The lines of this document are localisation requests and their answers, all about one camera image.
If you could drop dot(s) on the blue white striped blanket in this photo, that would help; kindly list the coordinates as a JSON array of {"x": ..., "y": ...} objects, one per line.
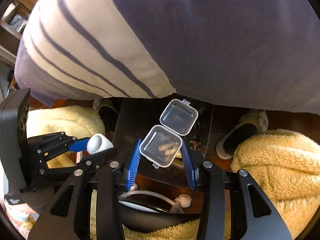
[{"x": 200, "y": 42}]

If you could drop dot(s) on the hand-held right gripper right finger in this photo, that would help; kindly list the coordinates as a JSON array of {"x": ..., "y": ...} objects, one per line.
[{"x": 188, "y": 165}]

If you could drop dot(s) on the small white bottle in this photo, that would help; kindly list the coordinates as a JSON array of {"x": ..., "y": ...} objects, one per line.
[{"x": 102, "y": 143}]

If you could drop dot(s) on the grey slipper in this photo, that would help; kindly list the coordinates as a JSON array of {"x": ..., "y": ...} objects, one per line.
[
  {"x": 250, "y": 122},
  {"x": 107, "y": 105}
]

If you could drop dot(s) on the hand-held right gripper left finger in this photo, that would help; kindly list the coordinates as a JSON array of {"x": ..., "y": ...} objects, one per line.
[{"x": 132, "y": 165}]

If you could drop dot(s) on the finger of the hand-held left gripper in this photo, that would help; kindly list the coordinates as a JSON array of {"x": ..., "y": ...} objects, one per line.
[
  {"x": 100, "y": 157},
  {"x": 77, "y": 145}
]

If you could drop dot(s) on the person's left forearm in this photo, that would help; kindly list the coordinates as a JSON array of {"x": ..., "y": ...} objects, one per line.
[{"x": 15, "y": 208}]

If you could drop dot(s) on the person's right leg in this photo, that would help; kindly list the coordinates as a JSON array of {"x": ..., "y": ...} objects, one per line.
[{"x": 275, "y": 167}]

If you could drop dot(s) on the grey right slipper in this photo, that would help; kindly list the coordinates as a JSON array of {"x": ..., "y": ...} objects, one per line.
[{"x": 250, "y": 122}]

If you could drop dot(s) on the black curved object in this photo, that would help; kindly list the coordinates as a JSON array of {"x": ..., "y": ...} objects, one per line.
[{"x": 150, "y": 217}]

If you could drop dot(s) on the clear plastic case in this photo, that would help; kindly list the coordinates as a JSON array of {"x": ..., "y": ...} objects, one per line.
[{"x": 175, "y": 115}]

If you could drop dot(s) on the grey left slipper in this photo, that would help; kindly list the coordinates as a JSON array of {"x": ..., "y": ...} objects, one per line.
[{"x": 107, "y": 105}]

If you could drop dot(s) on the beige earplug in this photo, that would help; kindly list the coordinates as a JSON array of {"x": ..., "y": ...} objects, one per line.
[
  {"x": 171, "y": 152},
  {"x": 162, "y": 148}
]

